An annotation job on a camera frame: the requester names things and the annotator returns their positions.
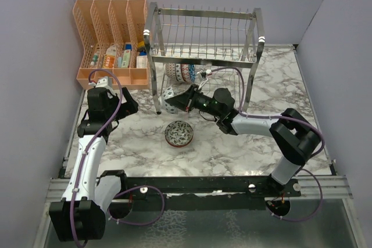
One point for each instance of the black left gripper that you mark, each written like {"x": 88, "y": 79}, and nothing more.
{"x": 128, "y": 108}

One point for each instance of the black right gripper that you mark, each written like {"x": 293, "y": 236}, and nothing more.
{"x": 186, "y": 100}

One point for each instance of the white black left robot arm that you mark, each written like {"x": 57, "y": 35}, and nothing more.
{"x": 80, "y": 215}

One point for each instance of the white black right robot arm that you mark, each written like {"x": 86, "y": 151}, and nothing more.
{"x": 296, "y": 138}

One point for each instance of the steel two-tier dish rack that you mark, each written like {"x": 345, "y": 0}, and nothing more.
{"x": 205, "y": 38}

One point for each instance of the white pill box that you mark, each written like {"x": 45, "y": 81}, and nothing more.
{"x": 142, "y": 62}

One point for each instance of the orange white packet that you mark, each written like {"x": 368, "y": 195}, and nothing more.
{"x": 109, "y": 57}

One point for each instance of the green white box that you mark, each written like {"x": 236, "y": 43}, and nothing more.
{"x": 126, "y": 58}

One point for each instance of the yellow black item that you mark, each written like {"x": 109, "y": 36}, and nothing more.
{"x": 141, "y": 46}

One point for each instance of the peach plastic file organizer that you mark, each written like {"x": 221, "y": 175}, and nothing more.
{"x": 102, "y": 23}

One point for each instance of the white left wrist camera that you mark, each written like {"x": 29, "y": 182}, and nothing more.
{"x": 105, "y": 82}

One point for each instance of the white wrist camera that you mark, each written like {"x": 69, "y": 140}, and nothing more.
{"x": 105, "y": 82}
{"x": 203, "y": 75}

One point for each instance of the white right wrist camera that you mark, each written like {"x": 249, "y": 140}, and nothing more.
{"x": 203, "y": 75}

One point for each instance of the black mounting rail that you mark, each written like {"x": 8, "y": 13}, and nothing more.
{"x": 199, "y": 193}

